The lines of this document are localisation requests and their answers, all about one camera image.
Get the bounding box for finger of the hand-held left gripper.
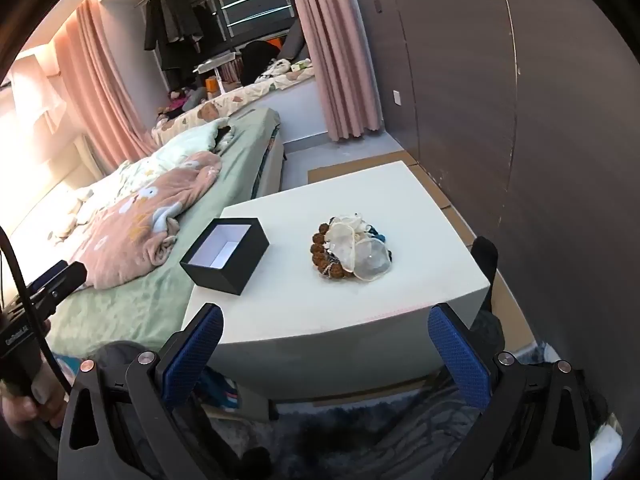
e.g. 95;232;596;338
27;260;88;318

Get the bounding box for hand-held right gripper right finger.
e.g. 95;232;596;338
427;303;608;480

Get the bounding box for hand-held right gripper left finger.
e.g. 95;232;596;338
57;303;225;480

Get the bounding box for black gift box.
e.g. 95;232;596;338
179;217;271;296

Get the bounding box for brown wooden bead bracelet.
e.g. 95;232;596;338
311;220;357;282

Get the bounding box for person's left hand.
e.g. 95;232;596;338
0;320;68;453

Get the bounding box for bed with green sheet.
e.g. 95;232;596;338
0;107;286;361

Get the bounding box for pink floral blanket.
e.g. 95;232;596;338
50;151;223;289

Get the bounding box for light green printed quilt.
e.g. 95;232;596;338
115;117;236;191

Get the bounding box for long pink curtain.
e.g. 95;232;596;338
55;0;161;161
282;0;385;142

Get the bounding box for white side table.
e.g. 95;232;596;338
181;161;492;421

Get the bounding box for cream floral duvet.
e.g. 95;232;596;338
152;67;317;146

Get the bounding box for dark brown wardrobe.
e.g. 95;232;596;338
355;0;640;361

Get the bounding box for hanging dark clothes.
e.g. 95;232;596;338
144;0;221;86

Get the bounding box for black cable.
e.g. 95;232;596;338
0;225;73;398

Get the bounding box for window with dark frame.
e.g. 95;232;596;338
190;0;301;56

